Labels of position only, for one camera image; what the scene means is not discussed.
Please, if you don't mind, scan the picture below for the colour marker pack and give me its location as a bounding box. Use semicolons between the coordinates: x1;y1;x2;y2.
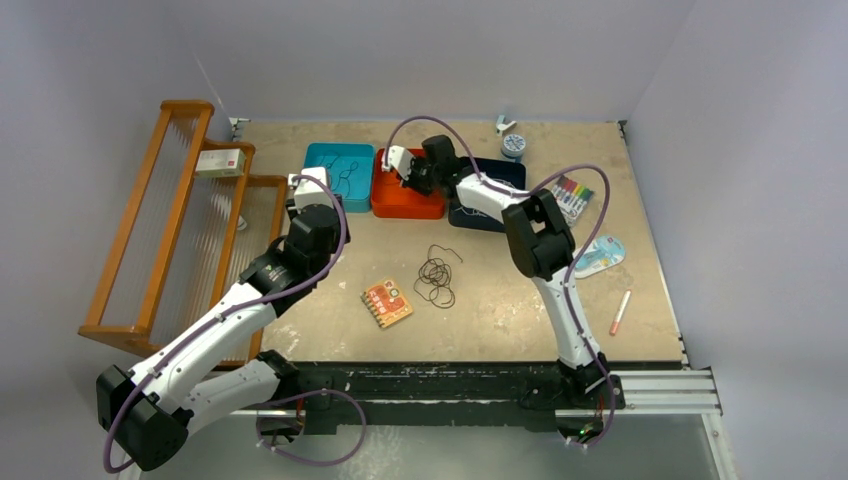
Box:
551;175;594;227

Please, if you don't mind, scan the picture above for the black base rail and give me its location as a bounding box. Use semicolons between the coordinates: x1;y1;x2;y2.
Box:
262;361;611;439

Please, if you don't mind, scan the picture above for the blue packaged tool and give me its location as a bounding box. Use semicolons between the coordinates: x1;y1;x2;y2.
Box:
573;235;626;279

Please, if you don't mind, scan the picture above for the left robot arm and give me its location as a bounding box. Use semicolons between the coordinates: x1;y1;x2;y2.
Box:
95;204;350;474

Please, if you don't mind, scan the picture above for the wooden rack shelf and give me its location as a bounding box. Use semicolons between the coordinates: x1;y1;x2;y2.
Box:
78;100;287;358

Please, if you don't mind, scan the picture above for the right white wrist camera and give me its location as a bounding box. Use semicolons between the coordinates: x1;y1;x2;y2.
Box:
381;145;415;181

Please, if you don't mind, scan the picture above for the blue white tape roll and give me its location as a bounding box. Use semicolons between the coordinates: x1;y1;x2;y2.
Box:
501;134;527;163

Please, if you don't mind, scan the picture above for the dark cable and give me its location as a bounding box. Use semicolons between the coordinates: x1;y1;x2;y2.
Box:
413;245;464;311

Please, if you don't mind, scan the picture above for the white thin cable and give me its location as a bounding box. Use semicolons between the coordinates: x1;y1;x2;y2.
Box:
457;173;525;223

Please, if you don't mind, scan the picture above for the white red small box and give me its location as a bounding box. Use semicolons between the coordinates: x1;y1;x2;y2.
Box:
194;149;246;178

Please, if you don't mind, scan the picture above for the pink white pen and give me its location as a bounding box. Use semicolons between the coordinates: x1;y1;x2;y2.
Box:
609;289;632;336

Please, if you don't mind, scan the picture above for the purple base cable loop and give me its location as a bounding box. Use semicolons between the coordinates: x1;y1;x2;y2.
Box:
255;387;369;468

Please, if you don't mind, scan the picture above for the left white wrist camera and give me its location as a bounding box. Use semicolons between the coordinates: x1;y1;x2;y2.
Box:
288;167;333;214

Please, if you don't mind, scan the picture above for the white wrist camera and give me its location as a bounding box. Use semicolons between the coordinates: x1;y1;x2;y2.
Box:
288;167;333;214
381;145;415;181

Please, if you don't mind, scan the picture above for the aluminium frame rail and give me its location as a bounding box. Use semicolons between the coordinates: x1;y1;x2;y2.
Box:
236;370;721;422

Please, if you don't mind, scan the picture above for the teal plastic bin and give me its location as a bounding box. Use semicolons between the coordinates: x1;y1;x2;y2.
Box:
303;142;376;213

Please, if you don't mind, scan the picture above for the orange plastic bin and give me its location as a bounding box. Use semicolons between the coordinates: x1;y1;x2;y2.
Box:
370;148;446;220

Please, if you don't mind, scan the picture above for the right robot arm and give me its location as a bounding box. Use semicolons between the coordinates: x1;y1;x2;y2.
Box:
383;135;625;410

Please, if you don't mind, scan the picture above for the dark blue plastic bin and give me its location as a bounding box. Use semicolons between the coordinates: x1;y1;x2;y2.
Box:
448;158;527;233

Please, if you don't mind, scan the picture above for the small grey clip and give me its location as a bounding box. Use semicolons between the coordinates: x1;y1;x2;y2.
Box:
495;115;517;137

